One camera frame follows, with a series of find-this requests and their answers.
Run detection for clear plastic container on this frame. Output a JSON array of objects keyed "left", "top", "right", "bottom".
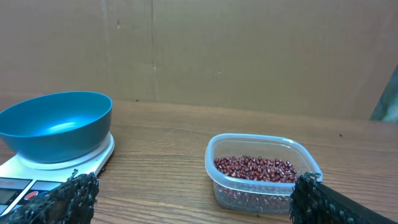
[{"left": 205, "top": 133, "right": 322, "bottom": 214}]

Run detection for red beans in container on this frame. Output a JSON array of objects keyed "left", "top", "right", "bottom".
[{"left": 213, "top": 155, "right": 298, "bottom": 183}]

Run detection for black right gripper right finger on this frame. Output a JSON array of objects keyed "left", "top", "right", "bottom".
[{"left": 289, "top": 172, "right": 397, "bottom": 224}]

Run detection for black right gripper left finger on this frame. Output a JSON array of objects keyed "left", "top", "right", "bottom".
[{"left": 1, "top": 169, "right": 100, "bottom": 224}]

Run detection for blue plastic bowl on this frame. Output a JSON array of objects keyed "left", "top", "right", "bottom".
[{"left": 1, "top": 91, "right": 113, "bottom": 163}]

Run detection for white digital kitchen scale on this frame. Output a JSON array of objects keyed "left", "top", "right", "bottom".
[{"left": 1, "top": 133, "right": 115, "bottom": 216}]

